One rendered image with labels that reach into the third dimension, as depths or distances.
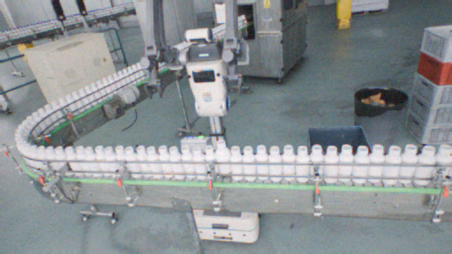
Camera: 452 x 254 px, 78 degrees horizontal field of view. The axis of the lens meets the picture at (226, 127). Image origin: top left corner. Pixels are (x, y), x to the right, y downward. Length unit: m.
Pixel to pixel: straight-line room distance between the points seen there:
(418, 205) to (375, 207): 0.16
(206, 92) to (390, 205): 1.17
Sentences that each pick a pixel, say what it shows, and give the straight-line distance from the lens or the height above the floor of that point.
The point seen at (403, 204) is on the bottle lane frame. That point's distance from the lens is 1.42.
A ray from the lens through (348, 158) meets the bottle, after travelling 1.25.
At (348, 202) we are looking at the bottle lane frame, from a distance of 1.36.
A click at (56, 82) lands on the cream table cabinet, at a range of 5.04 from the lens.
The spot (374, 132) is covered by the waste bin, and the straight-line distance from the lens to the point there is 2.95.
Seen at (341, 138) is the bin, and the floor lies 0.87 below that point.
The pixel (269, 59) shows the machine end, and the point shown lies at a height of 0.43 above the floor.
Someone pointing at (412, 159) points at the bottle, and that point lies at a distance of 1.31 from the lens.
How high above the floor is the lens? 1.86
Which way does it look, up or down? 29 degrees down
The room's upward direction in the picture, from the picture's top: 9 degrees counter-clockwise
